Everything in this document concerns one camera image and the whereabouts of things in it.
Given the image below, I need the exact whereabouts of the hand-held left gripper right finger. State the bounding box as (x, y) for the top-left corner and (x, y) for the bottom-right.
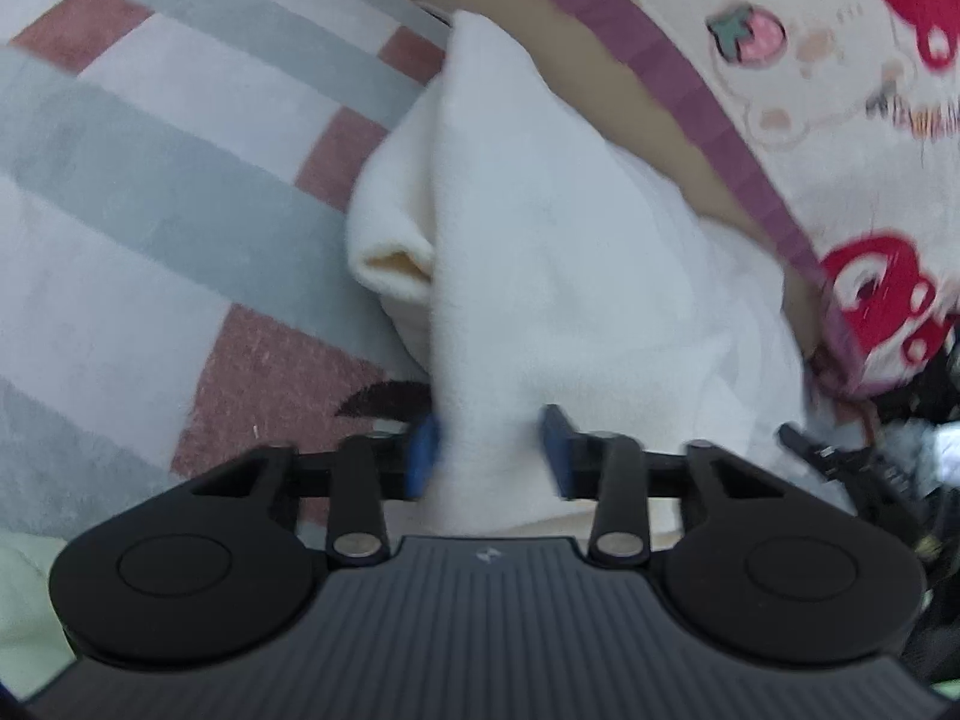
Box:
(540, 405), (785, 569)

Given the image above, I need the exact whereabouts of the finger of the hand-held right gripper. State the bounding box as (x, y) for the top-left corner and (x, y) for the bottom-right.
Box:
(778, 423), (863, 482)

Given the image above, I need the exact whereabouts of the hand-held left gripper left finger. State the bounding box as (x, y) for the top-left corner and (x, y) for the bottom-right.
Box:
(191, 412), (443, 565)

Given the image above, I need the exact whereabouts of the white fleece garment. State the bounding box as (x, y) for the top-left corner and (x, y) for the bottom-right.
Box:
(345, 9), (856, 550)

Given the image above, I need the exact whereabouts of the red bear printed blanket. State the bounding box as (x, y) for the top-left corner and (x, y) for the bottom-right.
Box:
(486, 0), (960, 400)

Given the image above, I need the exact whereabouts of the grey pink checked blanket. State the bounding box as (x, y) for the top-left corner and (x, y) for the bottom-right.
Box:
(0, 0), (455, 541)

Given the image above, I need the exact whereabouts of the light green cloth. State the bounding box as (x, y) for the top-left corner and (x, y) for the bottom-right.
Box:
(0, 531), (77, 700)

